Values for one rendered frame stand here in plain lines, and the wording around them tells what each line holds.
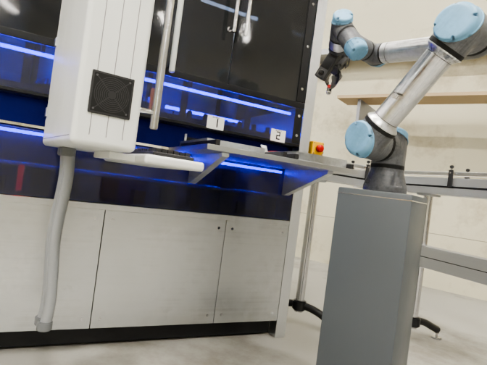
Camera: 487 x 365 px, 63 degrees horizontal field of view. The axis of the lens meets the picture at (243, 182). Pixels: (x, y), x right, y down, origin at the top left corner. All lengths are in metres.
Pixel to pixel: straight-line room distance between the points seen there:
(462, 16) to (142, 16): 0.89
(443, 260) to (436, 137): 2.26
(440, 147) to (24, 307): 3.82
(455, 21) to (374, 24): 3.73
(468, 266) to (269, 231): 1.00
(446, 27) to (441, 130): 3.21
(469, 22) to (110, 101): 0.99
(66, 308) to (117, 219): 0.40
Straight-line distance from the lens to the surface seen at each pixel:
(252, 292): 2.04
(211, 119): 1.86
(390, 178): 1.46
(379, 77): 4.78
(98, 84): 1.18
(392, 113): 1.36
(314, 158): 1.67
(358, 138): 1.37
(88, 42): 1.20
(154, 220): 1.78
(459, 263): 2.35
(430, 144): 4.48
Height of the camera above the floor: 0.74
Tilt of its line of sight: 1 degrees up
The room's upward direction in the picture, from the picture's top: 7 degrees clockwise
